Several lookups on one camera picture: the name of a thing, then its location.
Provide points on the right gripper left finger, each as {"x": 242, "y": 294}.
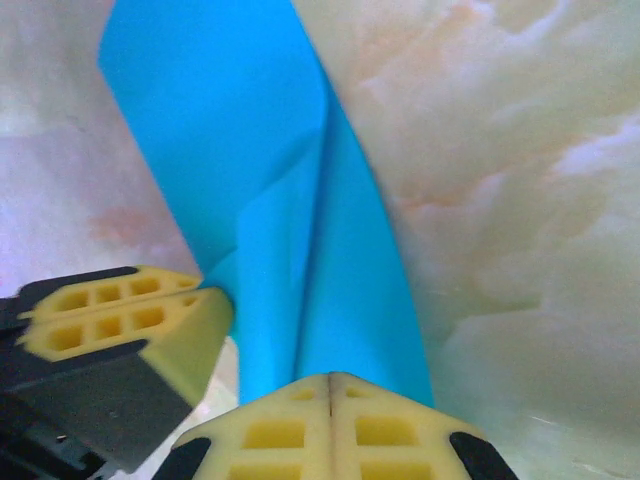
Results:
{"x": 280, "y": 435}

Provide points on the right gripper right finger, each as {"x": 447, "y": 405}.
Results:
{"x": 390, "y": 435}

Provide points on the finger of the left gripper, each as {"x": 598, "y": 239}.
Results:
{"x": 115, "y": 290}
{"x": 190, "y": 340}

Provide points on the blue square paper sheet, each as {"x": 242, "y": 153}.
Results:
{"x": 225, "y": 125}

